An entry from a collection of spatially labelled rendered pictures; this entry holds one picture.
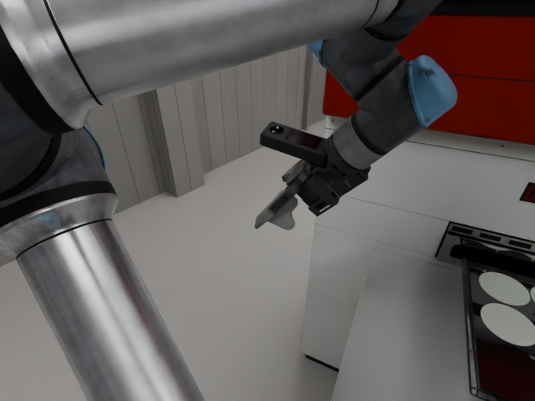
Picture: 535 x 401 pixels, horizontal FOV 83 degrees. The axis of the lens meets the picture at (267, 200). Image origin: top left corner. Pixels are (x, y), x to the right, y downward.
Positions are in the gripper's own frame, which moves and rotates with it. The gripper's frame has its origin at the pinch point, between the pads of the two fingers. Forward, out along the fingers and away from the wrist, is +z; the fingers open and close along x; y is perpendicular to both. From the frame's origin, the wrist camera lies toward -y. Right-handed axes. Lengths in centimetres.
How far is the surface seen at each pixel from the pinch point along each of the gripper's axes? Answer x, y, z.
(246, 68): 233, -60, 119
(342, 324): 22, 63, 48
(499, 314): 7, 54, -13
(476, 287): 13, 51, -10
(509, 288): 16, 57, -14
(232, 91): 211, -56, 135
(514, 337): 2, 55, -14
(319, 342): 20, 69, 66
